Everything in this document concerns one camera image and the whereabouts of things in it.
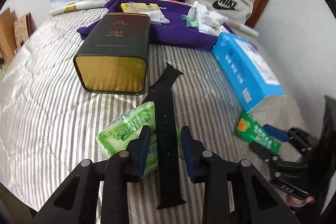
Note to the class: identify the clear plastic packet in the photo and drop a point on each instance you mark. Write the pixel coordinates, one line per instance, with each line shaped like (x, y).
(157, 17)

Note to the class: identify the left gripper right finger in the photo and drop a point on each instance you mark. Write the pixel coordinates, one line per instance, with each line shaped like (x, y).
(204, 166)

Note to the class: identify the light green tissue packet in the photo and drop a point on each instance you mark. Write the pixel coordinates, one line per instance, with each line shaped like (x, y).
(127, 127)

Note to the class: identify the blue tissue pack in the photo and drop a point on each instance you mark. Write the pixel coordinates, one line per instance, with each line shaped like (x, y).
(251, 78)

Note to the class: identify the person's right hand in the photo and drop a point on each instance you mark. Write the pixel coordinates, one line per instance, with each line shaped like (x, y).
(295, 202)

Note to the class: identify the yellow Adidas pouch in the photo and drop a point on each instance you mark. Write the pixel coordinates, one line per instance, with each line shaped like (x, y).
(134, 7)

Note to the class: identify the mint green cloth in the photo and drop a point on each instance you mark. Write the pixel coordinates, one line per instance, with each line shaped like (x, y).
(190, 23)

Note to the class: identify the dark green tin box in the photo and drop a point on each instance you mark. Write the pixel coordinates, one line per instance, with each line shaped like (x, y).
(113, 57)

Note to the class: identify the green wipes packet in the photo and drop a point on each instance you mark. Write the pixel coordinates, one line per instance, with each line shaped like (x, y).
(251, 131)

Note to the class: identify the brown framed sign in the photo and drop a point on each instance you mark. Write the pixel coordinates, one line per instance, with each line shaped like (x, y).
(22, 30)

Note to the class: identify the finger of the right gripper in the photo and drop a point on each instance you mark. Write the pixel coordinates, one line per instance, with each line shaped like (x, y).
(276, 133)
(263, 153)

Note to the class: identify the purple fluffy towel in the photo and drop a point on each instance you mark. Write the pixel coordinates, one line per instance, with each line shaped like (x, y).
(168, 27)

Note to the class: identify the white glove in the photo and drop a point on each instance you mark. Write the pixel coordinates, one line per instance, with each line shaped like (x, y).
(209, 22)

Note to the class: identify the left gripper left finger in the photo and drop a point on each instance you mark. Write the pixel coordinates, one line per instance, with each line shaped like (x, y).
(122, 168)

